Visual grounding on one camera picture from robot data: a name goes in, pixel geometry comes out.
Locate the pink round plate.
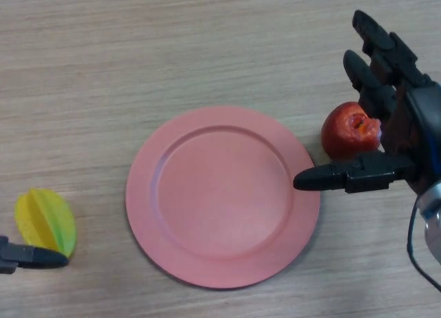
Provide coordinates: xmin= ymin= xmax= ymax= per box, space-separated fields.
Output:
xmin=125 ymin=106 xmax=321 ymax=290

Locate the yellow green starfruit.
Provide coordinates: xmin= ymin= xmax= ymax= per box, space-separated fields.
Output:
xmin=14 ymin=188 xmax=77 ymax=259

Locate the red apple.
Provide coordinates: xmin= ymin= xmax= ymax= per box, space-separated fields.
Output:
xmin=320 ymin=101 xmax=382 ymax=160

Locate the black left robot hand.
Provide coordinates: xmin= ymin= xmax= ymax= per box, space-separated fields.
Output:
xmin=0 ymin=235 xmax=69 ymax=275

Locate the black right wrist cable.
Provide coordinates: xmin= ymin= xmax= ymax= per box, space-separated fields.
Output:
xmin=407 ymin=193 xmax=441 ymax=293

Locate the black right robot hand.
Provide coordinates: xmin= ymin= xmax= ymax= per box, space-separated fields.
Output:
xmin=293 ymin=10 xmax=441 ymax=197

